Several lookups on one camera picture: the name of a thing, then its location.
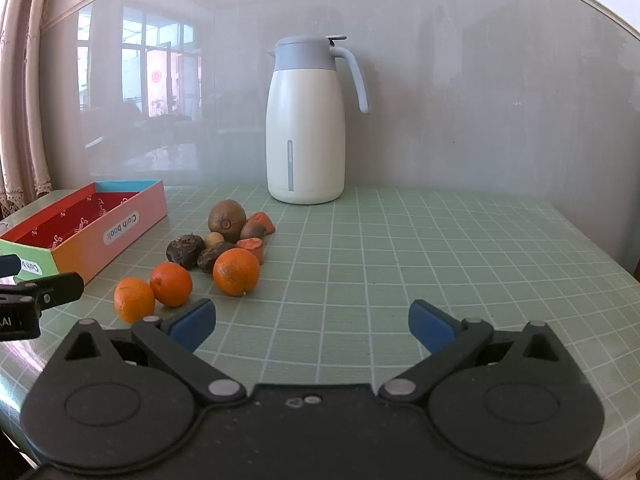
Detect brown kiwi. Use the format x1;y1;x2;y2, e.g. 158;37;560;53
208;199;247;244

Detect orange carrot piece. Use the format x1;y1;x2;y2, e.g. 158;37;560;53
248;212;275;236
236;238;265;265

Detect colourful cardboard box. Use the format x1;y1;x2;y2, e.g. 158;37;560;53
0;180;168;285

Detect orange mandarin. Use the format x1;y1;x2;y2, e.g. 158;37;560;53
114;277;156;324
213;248;261;296
150;262;194;308

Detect green checked tablecloth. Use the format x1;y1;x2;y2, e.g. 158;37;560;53
0;185;640;466

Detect dark water chestnut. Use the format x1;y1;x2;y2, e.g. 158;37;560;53
197;242;236;274
166;234;206;268

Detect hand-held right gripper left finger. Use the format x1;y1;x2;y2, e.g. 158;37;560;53
62;298;247;406

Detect beige lace curtain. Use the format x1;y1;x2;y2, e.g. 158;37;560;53
0;0;57;221

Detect white thermos jug blue lid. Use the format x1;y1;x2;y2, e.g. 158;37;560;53
265;35;372;205

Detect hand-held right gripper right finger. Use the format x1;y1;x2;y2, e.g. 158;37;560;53
378;300;571;403

